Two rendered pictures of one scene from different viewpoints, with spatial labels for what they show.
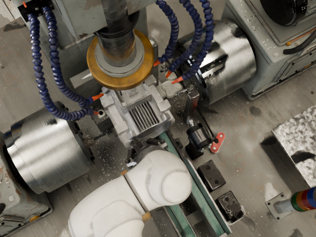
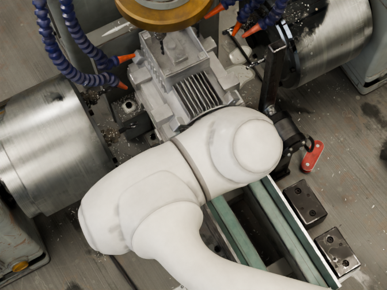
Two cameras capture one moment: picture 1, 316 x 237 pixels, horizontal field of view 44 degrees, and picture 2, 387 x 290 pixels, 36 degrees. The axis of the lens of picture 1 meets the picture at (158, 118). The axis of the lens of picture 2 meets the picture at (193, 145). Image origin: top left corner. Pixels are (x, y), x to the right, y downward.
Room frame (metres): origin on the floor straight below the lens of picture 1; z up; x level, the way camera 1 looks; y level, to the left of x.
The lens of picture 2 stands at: (-0.20, 0.03, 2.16)
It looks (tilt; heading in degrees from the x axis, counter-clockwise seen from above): 67 degrees down; 3
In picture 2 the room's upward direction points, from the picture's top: 4 degrees counter-clockwise
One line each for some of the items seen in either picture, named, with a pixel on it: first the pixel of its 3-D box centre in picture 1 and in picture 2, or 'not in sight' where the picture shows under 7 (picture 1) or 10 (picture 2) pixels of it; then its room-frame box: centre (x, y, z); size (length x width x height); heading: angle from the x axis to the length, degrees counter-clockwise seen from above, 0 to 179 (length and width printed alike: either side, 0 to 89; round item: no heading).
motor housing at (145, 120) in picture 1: (136, 108); (185, 91); (0.42, 0.07, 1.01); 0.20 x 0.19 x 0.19; 27
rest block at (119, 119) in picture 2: (103, 117); (131, 115); (0.44, 0.21, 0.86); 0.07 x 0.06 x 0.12; 118
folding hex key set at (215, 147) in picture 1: (217, 142); (311, 156); (0.34, -0.23, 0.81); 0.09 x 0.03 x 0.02; 149
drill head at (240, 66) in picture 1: (218, 59); (312, 16); (0.59, -0.21, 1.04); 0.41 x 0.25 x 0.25; 118
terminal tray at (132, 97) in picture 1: (129, 89); (174, 54); (0.45, 0.09, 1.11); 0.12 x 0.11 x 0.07; 27
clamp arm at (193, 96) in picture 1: (190, 108); (271, 80); (0.38, -0.10, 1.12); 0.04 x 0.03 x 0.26; 28
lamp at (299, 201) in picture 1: (308, 199); not in sight; (0.10, -0.44, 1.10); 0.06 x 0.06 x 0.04
